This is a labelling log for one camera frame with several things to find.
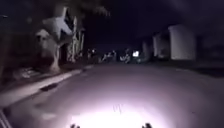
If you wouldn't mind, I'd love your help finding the grey asphalt road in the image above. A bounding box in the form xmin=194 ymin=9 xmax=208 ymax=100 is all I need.
xmin=0 ymin=62 xmax=224 ymax=128

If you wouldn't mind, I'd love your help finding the row of pale trees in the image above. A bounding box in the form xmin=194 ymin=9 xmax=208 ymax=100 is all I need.
xmin=66 ymin=16 xmax=86 ymax=64

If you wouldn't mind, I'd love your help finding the row of pale buildings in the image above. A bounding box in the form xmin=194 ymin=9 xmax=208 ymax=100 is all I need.
xmin=141 ymin=23 xmax=198 ymax=62

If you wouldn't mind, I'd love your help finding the pale concrete kerb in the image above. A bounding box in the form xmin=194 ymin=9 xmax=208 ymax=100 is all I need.
xmin=0 ymin=68 xmax=83 ymax=108

